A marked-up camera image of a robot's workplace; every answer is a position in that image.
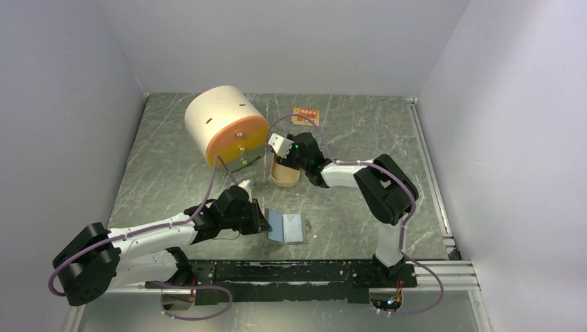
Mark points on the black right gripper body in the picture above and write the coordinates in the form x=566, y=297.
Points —
x=293, y=160

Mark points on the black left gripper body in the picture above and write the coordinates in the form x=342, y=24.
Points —
x=246, y=221

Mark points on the gold oval tray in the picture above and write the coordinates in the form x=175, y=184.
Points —
x=282, y=176

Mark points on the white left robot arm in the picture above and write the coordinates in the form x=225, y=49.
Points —
x=98, y=258

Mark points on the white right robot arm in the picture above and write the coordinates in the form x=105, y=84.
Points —
x=388, y=192

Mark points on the cream cylindrical drawer box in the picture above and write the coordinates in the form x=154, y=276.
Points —
x=223, y=122

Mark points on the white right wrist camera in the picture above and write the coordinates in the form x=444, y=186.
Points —
x=280, y=145

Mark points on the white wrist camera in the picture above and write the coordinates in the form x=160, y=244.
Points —
x=280, y=145
x=248, y=185

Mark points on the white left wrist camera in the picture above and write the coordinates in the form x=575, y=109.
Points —
x=248, y=185

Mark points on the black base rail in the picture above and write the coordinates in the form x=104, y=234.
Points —
x=291, y=280

